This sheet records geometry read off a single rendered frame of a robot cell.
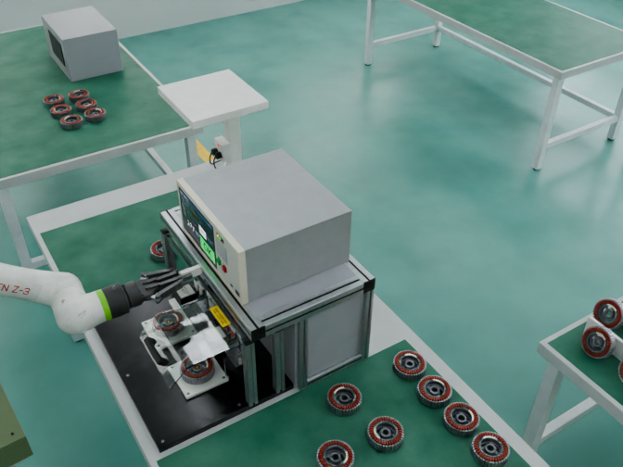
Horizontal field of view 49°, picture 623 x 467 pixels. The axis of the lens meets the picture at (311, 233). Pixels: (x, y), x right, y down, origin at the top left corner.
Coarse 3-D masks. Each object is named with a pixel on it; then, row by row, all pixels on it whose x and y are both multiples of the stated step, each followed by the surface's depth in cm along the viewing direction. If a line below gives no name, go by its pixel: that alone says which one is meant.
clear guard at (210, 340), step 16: (192, 304) 212; (208, 304) 212; (160, 320) 206; (176, 320) 206; (192, 320) 206; (208, 320) 206; (144, 336) 207; (160, 336) 203; (176, 336) 201; (192, 336) 201; (208, 336) 201; (224, 336) 201; (240, 336) 201; (160, 352) 200; (176, 352) 196; (192, 352) 196; (208, 352) 196; (160, 368) 198; (176, 368) 194
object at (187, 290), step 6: (186, 288) 238; (192, 288) 239; (210, 288) 242; (174, 294) 239; (180, 294) 236; (186, 294) 236; (192, 294) 236; (198, 294) 240; (204, 294) 240; (174, 300) 239; (180, 300) 235; (186, 300) 236; (192, 300) 237; (174, 306) 237
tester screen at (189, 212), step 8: (184, 200) 220; (184, 208) 223; (192, 208) 216; (184, 216) 226; (192, 216) 219; (200, 216) 211; (192, 224) 222; (200, 224) 214; (208, 224) 208; (208, 232) 210; (208, 256) 218
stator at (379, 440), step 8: (384, 416) 214; (368, 424) 211; (376, 424) 211; (384, 424) 212; (392, 424) 211; (400, 424) 211; (368, 432) 209; (384, 432) 211; (400, 432) 209; (368, 440) 209; (376, 440) 206; (384, 440) 206; (392, 440) 206; (400, 440) 207; (376, 448) 207; (384, 448) 206; (392, 448) 206
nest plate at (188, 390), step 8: (216, 360) 231; (216, 368) 228; (216, 376) 226; (224, 376) 226; (184, 384) 223; (208, 384) 223; (216, 384) 223; (184, 392) 220; (192, 392) 220; (200, 392) 221
